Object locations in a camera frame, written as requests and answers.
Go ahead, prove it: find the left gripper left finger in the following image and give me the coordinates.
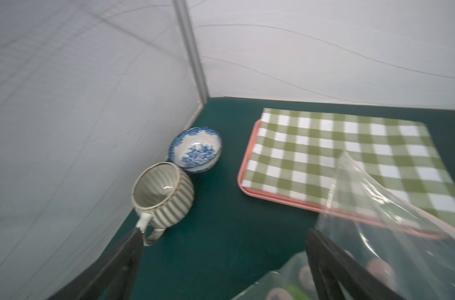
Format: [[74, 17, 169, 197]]
[[49, 228, 143, 300]]

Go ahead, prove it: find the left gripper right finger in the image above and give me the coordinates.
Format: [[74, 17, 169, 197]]
[[306, 229, 402, 300]]

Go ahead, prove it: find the pink-dotted zipper bag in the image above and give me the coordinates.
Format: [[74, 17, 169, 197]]
[[230, 150, 455, 300]]

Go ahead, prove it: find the pink tray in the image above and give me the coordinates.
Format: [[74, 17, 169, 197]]
[[237, 120, 455, 239]]

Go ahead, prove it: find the grey striped mug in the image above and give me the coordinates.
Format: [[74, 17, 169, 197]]
[[131, 162, 195, 246]]

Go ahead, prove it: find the green checkered cloth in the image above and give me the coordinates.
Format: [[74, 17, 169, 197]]
[[240, 107, 455, 233]]

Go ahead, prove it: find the blue floral bowl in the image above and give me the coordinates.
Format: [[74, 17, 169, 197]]
[[167, 126, 223, 174]]

